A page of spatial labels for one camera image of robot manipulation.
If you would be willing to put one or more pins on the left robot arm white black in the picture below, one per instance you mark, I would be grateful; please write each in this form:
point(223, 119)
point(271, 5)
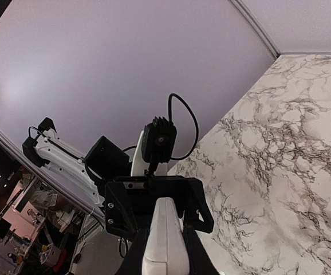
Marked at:
point(104, 163)

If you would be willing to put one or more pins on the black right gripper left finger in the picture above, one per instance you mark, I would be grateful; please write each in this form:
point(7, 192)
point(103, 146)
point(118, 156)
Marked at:
point(132, 263)

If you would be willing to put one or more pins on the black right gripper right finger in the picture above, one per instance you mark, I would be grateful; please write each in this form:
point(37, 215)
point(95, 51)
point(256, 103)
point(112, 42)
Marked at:
point(199, 261)

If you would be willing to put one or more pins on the left aluminium frame post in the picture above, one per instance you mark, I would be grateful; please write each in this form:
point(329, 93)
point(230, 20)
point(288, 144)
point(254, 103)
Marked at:
point(257, 27)

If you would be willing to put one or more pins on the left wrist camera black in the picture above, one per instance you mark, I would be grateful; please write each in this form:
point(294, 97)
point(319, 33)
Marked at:
point(154, 148)

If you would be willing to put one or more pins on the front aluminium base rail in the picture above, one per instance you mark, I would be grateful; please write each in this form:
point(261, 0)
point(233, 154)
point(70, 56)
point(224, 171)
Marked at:
point(68, 190)

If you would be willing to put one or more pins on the white remote control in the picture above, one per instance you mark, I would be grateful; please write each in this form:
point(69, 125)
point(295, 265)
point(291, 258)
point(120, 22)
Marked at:
point(165, 252)

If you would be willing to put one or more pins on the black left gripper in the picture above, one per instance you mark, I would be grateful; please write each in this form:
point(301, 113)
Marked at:
point(130, 202)

